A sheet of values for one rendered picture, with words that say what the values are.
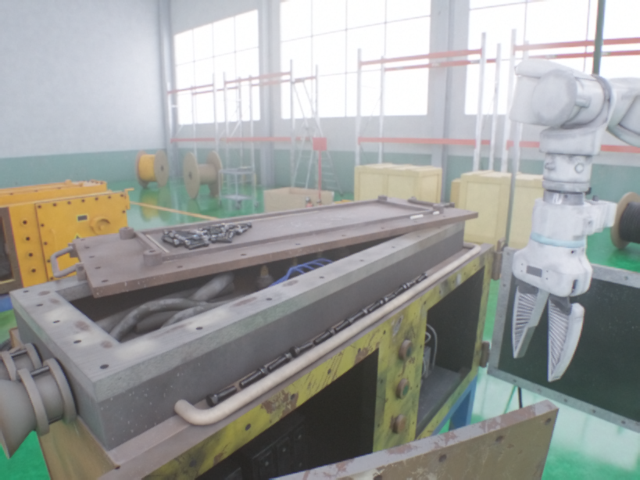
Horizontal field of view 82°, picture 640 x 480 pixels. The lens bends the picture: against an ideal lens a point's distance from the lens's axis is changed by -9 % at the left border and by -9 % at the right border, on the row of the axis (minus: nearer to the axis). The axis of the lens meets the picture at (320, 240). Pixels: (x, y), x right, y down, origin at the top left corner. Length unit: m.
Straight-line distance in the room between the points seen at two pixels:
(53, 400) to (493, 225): 5.44
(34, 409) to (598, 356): 1.61
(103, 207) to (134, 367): 2.82
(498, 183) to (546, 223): 5.05
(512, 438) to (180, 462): 0.48
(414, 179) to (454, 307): 4.52
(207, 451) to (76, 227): 2.80
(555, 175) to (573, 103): 0.09
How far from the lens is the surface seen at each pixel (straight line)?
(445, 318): 1.71
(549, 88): 0.56
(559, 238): 0.57
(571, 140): 0.56
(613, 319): 1.63
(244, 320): 0.68
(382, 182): 6.37
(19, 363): 0.86
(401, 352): 1.03
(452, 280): 1.27
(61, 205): 3.26
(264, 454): 1.12
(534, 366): 1.78
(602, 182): 9.84
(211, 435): 0.62
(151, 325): 0.92
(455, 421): 2.13
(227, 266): 0.91
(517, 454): 0.75
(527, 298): 0.64
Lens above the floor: 1.63
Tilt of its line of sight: 15 degrees down
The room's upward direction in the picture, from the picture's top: straight up
